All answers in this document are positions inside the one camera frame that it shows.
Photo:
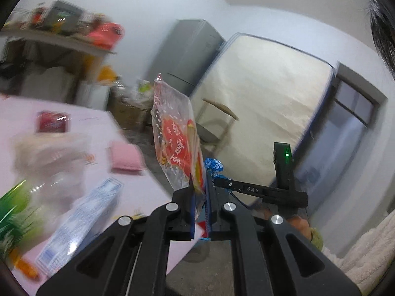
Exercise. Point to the beige mattress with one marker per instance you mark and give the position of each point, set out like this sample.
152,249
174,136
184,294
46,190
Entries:
262,92

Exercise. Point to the red drink can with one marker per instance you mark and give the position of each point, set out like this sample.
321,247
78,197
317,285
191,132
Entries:
52,121

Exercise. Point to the grey door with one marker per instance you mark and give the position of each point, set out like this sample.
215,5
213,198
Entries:
348,123

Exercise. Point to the grey refrigerator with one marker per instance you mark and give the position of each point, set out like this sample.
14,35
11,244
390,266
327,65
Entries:
185,52

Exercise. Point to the green packet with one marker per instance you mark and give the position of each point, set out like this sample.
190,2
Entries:
15,209

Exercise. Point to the grey rice cooker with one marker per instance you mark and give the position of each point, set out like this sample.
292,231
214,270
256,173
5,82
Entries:
61,15

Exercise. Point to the green white carton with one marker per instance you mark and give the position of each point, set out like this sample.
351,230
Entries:
143,86

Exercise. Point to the wooden chair black seat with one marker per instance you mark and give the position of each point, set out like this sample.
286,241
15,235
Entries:
220,107

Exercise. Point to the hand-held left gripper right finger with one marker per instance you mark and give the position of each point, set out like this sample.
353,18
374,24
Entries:
209,215

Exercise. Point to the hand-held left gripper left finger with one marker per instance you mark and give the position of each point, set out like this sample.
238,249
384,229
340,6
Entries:
192,219

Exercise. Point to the clear red print snack wrapper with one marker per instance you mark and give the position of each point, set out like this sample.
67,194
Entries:
172,129

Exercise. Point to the heap of clear plastic bags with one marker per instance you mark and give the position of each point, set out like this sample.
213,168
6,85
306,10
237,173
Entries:
132,97

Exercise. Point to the wooden shelf table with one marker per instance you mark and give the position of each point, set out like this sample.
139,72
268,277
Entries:
61,41

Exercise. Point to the yellow plastic bag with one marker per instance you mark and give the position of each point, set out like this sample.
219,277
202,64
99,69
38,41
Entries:
106,74

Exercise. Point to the pink printed tablecloth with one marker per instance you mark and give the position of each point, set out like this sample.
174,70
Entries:
92,123

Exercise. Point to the white storage box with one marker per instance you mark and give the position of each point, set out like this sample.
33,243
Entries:
92,95

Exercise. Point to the person's hair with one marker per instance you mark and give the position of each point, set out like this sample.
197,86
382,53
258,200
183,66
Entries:
384,37

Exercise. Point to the pink flat packet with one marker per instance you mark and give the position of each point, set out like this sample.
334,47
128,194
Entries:
126,157

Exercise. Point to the blue candy wrapper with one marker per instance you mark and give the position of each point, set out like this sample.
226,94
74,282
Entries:
214,165

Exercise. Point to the blue white carton box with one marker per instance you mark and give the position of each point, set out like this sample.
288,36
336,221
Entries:
80,222

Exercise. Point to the person's right hand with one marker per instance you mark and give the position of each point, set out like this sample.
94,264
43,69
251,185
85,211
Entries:
299,226

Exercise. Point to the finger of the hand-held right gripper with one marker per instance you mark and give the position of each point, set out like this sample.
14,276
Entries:
230,184

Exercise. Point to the red plastic bag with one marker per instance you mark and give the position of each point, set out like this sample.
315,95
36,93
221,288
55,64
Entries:
106,34

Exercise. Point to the large cardboard box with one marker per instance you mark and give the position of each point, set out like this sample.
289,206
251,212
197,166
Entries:
129,114

